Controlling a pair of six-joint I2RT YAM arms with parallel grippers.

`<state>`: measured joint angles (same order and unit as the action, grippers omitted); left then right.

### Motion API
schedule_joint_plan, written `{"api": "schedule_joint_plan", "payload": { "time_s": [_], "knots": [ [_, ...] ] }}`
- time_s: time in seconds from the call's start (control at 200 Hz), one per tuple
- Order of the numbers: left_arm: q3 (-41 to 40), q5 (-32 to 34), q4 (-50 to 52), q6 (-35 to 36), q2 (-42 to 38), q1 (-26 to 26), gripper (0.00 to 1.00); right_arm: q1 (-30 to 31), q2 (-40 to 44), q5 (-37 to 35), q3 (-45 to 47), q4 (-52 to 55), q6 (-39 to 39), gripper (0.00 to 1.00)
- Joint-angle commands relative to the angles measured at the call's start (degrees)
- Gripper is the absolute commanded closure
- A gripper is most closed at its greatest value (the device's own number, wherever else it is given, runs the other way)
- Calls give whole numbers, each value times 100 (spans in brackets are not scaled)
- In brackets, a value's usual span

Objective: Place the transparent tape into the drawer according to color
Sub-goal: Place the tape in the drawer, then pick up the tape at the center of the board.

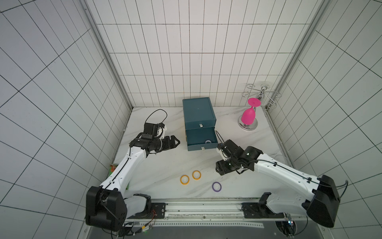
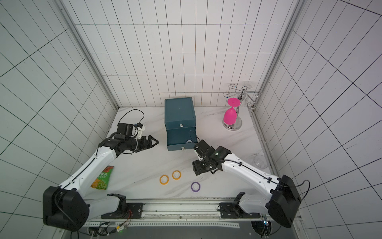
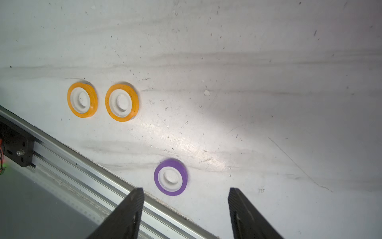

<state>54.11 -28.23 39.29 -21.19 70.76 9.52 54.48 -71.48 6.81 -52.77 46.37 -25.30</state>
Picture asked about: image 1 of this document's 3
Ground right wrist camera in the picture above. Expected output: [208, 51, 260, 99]
[216, 143, 228, 160]

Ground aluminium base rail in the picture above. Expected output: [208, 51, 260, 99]
[78, 198, 332, 239]

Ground pink goblet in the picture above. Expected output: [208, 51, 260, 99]
[241, 98, 261, 125]

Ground green snack bag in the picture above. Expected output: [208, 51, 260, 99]
[108, 164, 118, 176]

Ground right yellow tape roll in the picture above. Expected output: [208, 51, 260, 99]
[192, 170, 202, 180]

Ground yellow tape roll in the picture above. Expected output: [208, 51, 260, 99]
[192, 170, 202, 180]
[180, 175, 190, 185]

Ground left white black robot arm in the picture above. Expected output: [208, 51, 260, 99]
[85, 122, 180, 232]

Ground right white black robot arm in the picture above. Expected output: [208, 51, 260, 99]
[215, 139, 341, 228]

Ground teal drawer cabinet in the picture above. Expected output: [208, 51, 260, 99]
[182, 97, 219, 151]

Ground chrome glass rack stand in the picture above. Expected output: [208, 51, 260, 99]
[238, 83, 282, 131]

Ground left yellow tape roll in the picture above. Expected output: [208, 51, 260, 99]
[180, 175, 190, 185]

